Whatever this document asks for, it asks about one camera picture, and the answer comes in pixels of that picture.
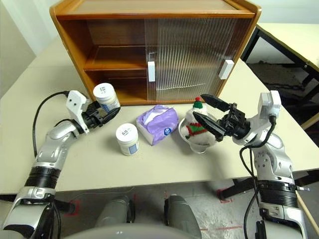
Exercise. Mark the black table leg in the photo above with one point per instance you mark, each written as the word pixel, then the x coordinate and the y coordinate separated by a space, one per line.
pixel 239 186
pixel 63 206

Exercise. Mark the beige table black frame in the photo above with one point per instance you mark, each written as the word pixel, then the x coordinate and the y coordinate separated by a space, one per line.
pixel 294 35

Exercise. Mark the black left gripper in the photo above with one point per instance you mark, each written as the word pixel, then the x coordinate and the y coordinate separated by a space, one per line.
pixel 93 119

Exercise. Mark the purple tissue pack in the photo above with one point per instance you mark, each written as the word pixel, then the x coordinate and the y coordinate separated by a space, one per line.
pixel 159 119

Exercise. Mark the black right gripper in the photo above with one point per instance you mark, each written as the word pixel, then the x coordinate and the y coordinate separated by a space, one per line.
pixel 234 124

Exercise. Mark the white bottle blue label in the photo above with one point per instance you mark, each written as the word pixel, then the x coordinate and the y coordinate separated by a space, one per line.
pixel 127 142
pixel 107 97

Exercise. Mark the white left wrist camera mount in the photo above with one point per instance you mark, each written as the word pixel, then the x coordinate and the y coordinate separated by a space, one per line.
pixel 74 104

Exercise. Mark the white snowman plush toy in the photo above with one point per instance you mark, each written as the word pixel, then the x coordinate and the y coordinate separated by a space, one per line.
pixel 193 130

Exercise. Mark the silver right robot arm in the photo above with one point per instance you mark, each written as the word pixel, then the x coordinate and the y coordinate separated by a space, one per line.
pixel 274 159

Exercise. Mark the brown wooden cabinet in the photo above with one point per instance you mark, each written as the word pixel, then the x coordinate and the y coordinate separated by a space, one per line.
pixel 74 49

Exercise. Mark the light grey robot torso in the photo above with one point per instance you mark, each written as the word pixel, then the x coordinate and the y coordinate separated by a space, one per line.
pixel 139 232

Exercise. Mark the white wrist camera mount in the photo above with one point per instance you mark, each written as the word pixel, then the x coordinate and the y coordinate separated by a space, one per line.
pixel 74 104
pixel 268 104

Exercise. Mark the grey rounded robot leg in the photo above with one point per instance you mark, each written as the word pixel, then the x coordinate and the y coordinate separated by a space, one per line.
pixel 113 211
pixel 180 214

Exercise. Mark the ribbed clear sliding door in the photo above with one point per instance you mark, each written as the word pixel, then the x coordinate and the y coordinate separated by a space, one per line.
pixel 151 39
pixel 241 37

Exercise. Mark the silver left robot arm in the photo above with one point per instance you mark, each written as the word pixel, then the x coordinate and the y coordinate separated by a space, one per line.
pixel 52 147

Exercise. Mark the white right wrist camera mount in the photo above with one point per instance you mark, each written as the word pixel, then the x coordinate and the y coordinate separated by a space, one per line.
pixel 268 104

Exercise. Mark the white bowl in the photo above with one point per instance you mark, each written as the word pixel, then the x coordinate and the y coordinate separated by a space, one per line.
pixel 199 149

